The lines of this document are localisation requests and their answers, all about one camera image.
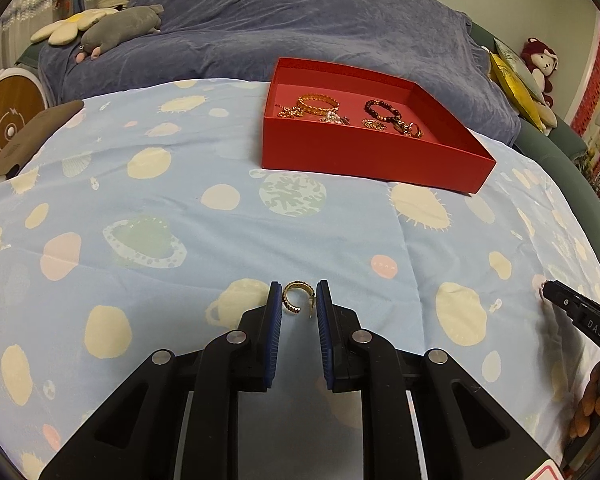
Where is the gold hoop earring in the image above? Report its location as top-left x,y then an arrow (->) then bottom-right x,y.
283,281 -> 315,318

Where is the dark bead bracelet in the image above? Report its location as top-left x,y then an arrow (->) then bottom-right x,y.
363,97 -> 406,125

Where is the gold chain bangle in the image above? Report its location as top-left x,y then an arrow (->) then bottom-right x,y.
297,93 -> 340,117

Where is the right hand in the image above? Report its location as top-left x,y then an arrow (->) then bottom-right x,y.
569,362 -> 600,439

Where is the green sofa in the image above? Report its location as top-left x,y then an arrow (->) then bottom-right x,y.
467,20 -> 600,264

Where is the blue planet print sheet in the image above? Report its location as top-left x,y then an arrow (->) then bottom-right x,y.
0,79 -> 600,479

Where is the gold satin pillow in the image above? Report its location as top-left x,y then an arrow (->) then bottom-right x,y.
489,52 -> 545,132

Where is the red monkey plush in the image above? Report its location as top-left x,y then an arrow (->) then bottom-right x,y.
520,37 -> 558,107

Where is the grey silver pillow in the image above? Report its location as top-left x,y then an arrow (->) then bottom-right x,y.
494,38 -> 545,103

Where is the red cardboard box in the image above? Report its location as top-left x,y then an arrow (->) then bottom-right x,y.
261,58 -> 496,193

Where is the round wooden fan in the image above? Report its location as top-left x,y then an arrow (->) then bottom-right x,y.
0,67 -> 47,154

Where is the grey plush animal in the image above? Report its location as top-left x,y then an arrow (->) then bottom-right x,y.
76,4 -> 164,64

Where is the purple velvet blanket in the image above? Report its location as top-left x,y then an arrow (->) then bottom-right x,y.
38,0 -> 521,145

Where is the white flower plush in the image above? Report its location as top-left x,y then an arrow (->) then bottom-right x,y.
30,8 -> 118,47

